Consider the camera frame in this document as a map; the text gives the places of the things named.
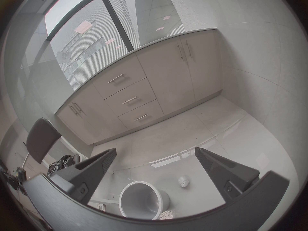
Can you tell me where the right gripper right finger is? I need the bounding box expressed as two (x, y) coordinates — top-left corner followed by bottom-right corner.
(194, 147), (261, 204)

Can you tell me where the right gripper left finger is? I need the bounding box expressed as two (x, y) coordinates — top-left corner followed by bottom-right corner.
(51, 148), (117, 203)

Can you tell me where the white paper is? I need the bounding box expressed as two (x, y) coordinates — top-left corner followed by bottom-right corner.
(178, 176), (190, 188)

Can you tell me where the white trash bin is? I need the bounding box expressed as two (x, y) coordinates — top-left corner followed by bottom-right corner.
(119, 181), (171, 220)

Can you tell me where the grey padded white chair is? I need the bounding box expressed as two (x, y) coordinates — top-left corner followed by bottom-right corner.
(23, 118), (88, 175)

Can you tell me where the beige cabinet with drawers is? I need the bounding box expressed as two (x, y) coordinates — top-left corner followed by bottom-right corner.
(55, 28), (223, 146)

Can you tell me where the window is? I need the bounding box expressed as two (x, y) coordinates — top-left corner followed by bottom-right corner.
(5, 0), (216, 120)

